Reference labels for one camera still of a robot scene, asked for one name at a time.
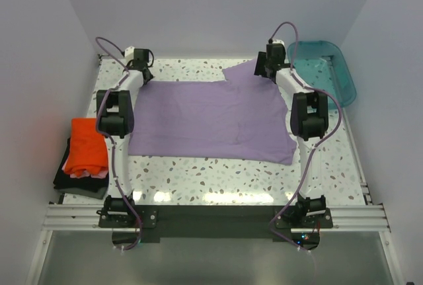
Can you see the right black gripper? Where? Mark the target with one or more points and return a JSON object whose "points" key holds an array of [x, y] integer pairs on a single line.
{"points": [[262, 59]]}

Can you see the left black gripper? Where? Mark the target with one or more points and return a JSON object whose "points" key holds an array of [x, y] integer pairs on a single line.
{"points": [[151, 78]]}

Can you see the lavender t shirt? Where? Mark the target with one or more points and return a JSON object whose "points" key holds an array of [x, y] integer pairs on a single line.
{"points": [[242, 116]]}

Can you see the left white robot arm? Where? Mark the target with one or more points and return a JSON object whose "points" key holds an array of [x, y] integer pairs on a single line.
{"points": [[115, 117]]}

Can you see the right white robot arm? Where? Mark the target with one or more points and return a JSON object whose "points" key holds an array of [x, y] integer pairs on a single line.
{"points": [[308, 120]]}

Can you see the teal plastic basket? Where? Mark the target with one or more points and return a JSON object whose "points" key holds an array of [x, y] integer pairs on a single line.
{"points": [[321, 65]]}

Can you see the orange folded t shirt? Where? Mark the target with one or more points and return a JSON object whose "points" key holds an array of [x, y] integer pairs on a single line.
{"points": [[87, 150]]}

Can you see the black folded t shirt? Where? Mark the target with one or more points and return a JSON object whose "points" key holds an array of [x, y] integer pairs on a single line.
{"points": [[86, 186]]}

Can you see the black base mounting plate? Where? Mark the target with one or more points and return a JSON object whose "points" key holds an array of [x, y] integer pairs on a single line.
{"points": [[152, 223]]}

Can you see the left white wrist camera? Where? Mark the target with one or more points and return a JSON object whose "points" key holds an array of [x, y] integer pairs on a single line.
{"points": [[129, 53]]}

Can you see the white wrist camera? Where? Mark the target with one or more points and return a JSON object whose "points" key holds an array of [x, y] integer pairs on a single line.
{"points": [[276, 40], [129, 53]]}

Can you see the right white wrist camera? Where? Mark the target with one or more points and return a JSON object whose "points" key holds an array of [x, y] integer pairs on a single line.
{"points": [[276, 40]]}

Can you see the aluminium frame rail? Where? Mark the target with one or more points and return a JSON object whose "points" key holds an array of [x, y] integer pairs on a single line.
{"points": [[83, 217]]}

